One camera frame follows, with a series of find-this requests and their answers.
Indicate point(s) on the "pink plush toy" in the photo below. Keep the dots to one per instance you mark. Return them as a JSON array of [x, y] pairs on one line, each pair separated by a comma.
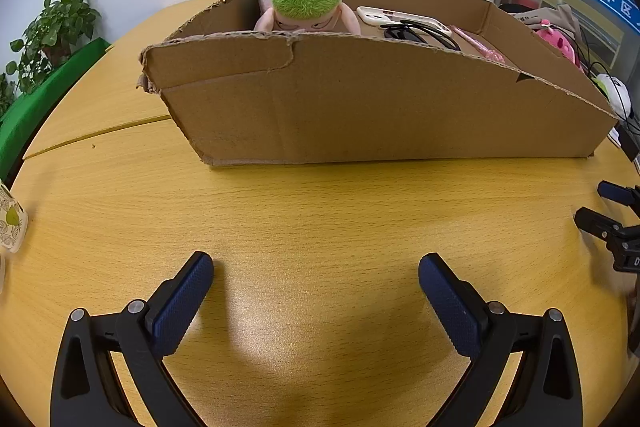
[[555, 39]]

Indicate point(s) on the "pink pen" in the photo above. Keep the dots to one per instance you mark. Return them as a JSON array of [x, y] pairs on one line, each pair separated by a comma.
[[475, 42]]

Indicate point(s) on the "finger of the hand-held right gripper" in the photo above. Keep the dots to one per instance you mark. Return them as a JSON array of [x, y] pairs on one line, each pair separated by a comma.
[[595, 222], [617, 193]]

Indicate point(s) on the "green potted plant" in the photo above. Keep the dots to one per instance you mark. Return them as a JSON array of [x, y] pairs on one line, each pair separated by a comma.
[[55, 22]]

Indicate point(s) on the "white phone case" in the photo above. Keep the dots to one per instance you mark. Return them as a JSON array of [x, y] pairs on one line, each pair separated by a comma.
[[380, 14]]

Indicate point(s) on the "black sunglasses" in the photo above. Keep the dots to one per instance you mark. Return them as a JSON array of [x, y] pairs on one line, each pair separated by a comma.
[[400, 33]]

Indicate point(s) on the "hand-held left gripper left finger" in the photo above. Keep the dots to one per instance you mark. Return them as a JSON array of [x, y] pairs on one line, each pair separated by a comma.
[[182, 302]]

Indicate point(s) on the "white and black plush toy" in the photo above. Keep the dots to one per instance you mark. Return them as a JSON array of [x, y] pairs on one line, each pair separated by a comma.
[[612, 84]]

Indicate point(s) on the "shallow cardboard box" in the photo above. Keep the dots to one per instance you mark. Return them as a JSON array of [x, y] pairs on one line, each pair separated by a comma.
[[350, 107]]

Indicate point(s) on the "grey cloth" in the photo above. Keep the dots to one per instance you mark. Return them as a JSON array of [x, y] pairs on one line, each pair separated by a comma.
[[555, 14]]

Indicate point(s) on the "green planter box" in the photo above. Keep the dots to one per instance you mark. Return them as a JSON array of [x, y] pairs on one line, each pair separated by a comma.
[[45, 97]]

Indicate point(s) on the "clear printed bottle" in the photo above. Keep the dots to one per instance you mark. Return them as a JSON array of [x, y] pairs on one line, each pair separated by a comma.
[[12, 217]]

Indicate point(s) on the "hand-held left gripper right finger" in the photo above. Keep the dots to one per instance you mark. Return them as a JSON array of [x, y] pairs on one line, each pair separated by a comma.
[[450, 307]]

